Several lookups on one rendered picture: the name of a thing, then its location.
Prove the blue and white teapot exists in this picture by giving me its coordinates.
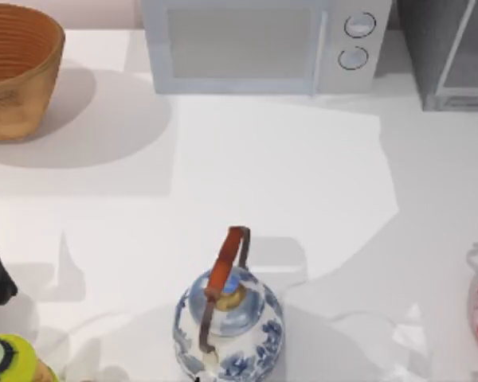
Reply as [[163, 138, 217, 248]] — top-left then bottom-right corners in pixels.
[[172, 225, 286, 382]]

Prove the pale microwave oven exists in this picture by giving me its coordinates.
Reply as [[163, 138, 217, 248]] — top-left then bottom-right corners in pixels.
[[138, 0, 392, 96]]

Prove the microwave knob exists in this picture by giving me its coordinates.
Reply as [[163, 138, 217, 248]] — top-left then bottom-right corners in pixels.
[[343, 10, 378, 40], [337, 45, 370, 72]]

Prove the brown woven basket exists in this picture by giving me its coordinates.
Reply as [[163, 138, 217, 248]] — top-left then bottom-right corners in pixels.
[[0, 0, 67, 142]]

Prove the grey cabinet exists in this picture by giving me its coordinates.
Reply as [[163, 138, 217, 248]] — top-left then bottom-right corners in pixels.
[[396, 0, 478, 113]]

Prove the yellow green toy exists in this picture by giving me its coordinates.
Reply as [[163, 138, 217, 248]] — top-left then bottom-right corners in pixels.
[[0, 333, 61, 382]]

